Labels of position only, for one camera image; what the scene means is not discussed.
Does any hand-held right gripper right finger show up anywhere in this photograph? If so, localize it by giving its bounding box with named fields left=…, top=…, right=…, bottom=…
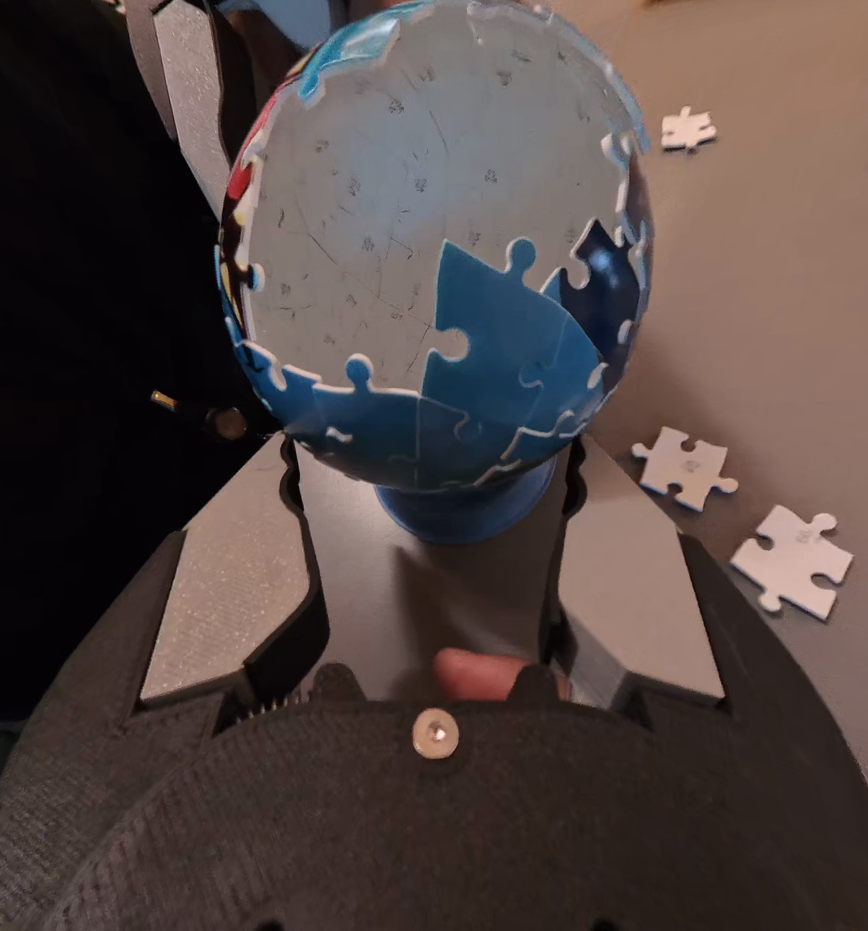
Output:
left=542, top=435, right=727, bottom=711

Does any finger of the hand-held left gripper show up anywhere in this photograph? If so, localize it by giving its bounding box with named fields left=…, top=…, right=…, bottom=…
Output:
left=152, top=0, right=236, bottom=219

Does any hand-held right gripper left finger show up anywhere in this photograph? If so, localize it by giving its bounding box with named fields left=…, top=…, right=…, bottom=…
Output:
left=138, top=435, right=331, bottom=711

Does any blue round ball stand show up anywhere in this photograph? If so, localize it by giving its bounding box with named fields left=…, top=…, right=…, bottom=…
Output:
left=372, top=454, right=559, bottom=545

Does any blue puzzle ball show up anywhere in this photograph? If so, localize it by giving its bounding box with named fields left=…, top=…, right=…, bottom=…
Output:
left=216, top=0, right=653, bottom=490

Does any person's right hand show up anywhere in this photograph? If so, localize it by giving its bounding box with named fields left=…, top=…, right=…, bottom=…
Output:
left=434, top=649, right=573, bottom=704

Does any person's black clothed torso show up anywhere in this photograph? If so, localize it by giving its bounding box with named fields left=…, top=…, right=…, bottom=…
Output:
left=0, top=0, right=282, bottom=728

